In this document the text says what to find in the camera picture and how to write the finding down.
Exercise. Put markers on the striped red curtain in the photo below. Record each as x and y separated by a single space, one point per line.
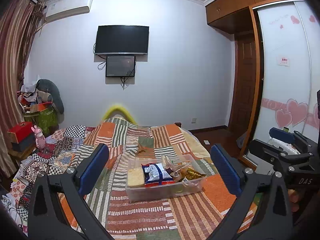
18 28

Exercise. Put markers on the pink rabbit plush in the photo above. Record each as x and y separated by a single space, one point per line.
39 137

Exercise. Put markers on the small wall monitor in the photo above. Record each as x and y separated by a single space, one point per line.
120 66

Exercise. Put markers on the blue white chip bag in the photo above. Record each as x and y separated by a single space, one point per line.
155 175

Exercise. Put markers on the black wall television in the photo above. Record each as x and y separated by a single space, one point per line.
122 39

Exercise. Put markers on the grey pillow on pile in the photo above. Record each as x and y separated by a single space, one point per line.
50 87

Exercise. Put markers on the red shoe box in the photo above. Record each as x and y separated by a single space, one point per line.
20 132

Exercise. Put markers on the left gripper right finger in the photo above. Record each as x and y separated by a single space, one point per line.
273 217

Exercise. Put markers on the white air conditioner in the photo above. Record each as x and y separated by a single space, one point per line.
67 8

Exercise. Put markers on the patchwork orange green quilt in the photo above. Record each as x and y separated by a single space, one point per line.
191 216

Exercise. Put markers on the brown wooden door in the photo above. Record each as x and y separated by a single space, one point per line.
244 84

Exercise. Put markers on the yellow cake block pack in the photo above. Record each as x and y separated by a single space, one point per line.
135 177

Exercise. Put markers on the white wardrobe sliding door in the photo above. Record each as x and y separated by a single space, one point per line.
289 33

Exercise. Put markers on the wooden upper cabinet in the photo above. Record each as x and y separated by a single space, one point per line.
232 16

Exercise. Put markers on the yellow bed footboard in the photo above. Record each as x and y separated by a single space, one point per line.
118 110

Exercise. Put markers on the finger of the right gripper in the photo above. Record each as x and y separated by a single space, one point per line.
267 152
281 135

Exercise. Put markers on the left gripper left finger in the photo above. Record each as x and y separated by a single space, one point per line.
46 217

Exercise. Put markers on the white sticker covered case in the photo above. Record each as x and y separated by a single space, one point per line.
288 148

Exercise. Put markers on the beige fleece blanket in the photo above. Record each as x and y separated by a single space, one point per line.
196 147

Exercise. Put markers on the green patterned box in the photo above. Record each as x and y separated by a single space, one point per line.
45 119

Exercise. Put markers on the yellow pea stick snack bag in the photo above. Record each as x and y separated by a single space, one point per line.
192 174

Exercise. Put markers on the right hand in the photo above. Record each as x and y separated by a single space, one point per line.
294 198

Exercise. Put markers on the clear plastic storage bin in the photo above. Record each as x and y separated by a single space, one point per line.
140 194

